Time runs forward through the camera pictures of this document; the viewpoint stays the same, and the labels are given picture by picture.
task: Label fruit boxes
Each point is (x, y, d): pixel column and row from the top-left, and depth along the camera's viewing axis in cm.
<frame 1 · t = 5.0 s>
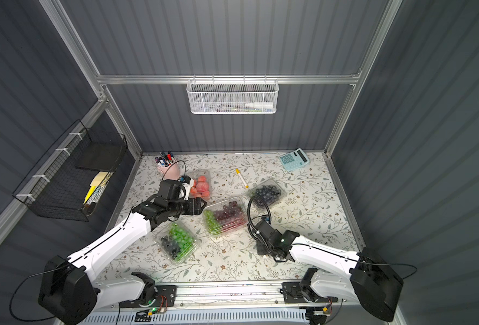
left hand: (200, 204, 82), fingers open
right hand: (263, 244, 84), fingers open
clear box green black grapes: (176, 242, 84), point 5 cm above the table
clear box red green grapes: (224, 217, 90), point 6 cm above the table
clear box red peaches: (201, 185, 101), point 6 cm above the table
clear box blueberries: (270, 191, 98), point 6 cm above the table
pink pen cup: (172, 172, 113), on the table
yellow capped white marker: (238, 172, 114), on the table
light blue calculator: (294, 160, 118), point 2 cm above the table

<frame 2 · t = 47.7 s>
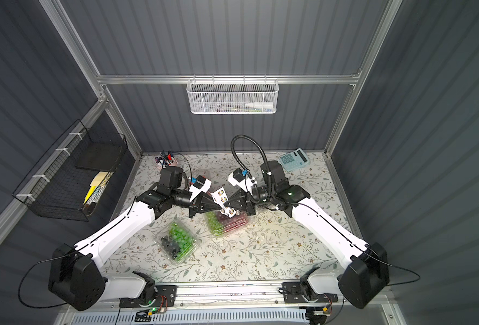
left hand: (222, 211, 68), fingers closed
right hand: (228, 203, 67), fingers closed
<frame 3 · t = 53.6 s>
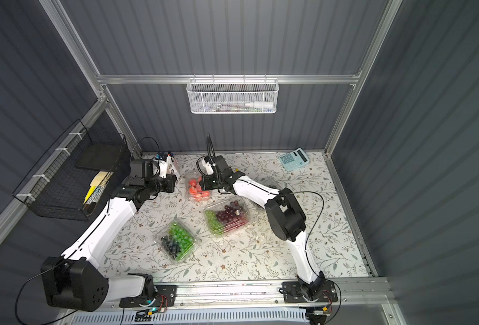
left hand: (176, 178, 81), fingers closed
right hand: (200, 182, 90), fingers closed
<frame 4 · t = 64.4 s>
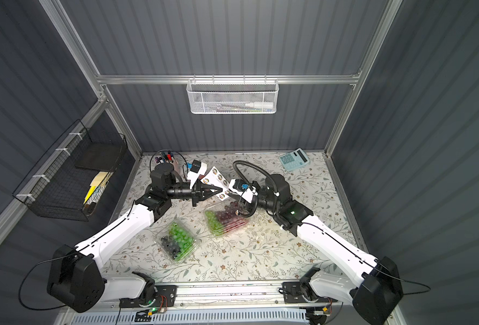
left hand: (223, 193, 68), fingers closed
right hand: (234, 189, 70), fingers closed
